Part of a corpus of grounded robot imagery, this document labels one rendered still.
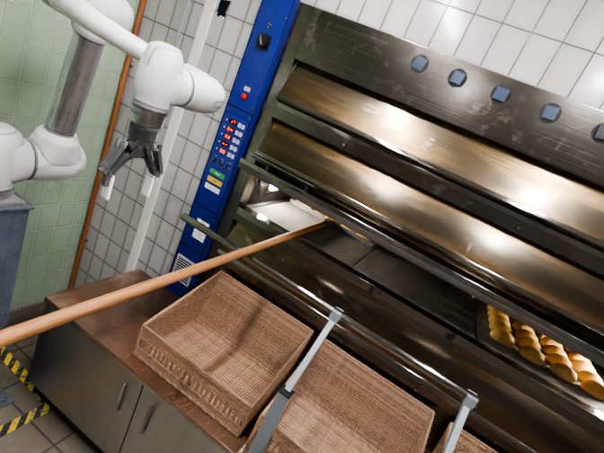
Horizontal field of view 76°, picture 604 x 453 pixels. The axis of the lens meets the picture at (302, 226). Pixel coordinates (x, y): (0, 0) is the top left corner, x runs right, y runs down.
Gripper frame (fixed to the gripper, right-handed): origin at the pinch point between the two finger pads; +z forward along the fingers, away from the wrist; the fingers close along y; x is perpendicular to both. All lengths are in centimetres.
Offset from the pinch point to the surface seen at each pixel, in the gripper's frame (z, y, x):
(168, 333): 74, -47, -4
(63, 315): 13.6, 30.8, 25.0
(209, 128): -13, -75, -40
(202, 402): 72, -29, 33
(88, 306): 13.5, 25.3, 24.8
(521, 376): 18, -82, 126
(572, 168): -56, -81, 103
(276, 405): 44, -20, 61
